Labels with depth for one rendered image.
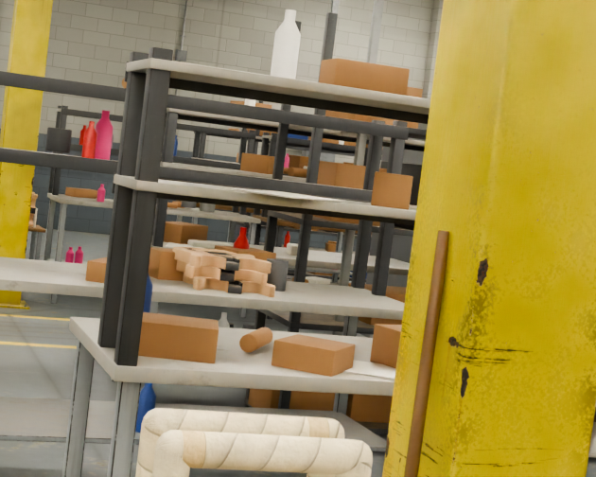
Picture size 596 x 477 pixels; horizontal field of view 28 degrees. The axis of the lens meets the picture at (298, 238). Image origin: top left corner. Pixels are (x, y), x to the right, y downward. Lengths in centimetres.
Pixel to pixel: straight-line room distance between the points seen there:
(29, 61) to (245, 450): 887
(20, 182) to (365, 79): 691
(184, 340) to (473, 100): 131
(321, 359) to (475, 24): 130
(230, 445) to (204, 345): 210
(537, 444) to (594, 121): 57
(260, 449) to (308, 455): 4
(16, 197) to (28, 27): 136
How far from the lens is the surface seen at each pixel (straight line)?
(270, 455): 106
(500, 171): 202
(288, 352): 321
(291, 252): 701
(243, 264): 488
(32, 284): 447
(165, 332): 314
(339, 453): 108
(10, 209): 985
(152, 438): 112
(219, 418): 113
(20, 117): 982
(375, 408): 635
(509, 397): 209
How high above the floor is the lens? 146
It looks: 4 degrees down
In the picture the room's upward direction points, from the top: 7 degrees clockwise
